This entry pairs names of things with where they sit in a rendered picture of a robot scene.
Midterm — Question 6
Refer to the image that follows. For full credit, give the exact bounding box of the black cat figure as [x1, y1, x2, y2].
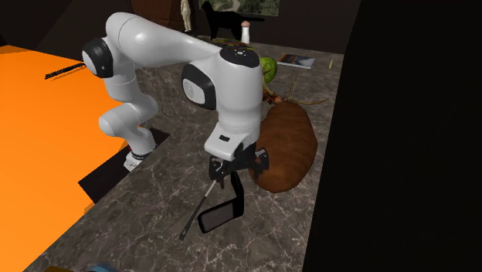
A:
[200, 0, 266, 42]

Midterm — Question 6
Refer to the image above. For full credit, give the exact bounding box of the beige human figurine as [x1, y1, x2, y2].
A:
[179, 0, 193, 33]

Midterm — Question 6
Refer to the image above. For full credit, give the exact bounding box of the black long comb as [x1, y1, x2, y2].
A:
[44, 62, 87, 81]

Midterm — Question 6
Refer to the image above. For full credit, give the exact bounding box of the black robot stand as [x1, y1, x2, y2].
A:
[77, 127, 171, 205]

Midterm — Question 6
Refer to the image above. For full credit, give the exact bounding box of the brown wooden door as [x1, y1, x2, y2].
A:
[129, 0, 182, 31]

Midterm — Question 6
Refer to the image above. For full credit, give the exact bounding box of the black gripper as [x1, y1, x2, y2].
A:
[208, 141, 270, 190]

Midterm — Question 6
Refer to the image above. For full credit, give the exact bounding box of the grey and black pen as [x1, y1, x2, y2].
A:
[178, 179, 218, 242]

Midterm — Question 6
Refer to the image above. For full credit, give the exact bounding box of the green round fruit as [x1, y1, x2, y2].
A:
[260, 56, 278, 85]

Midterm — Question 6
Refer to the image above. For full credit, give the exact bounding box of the blue box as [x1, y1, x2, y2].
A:
[87, 261, 121, 272]

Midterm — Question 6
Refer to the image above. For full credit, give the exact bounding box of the landscape wall picture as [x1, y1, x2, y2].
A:
[198, 0, 281, 17]

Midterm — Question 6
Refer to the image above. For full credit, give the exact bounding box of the white pepper shaker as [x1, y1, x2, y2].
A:
[240, 20, 251, 45]

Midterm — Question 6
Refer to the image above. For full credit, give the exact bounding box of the colourful patterned plate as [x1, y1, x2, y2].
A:
[210, 37, 256, 51]

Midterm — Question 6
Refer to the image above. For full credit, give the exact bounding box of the blue and orange book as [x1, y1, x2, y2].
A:
[277, 53, 317, 70]

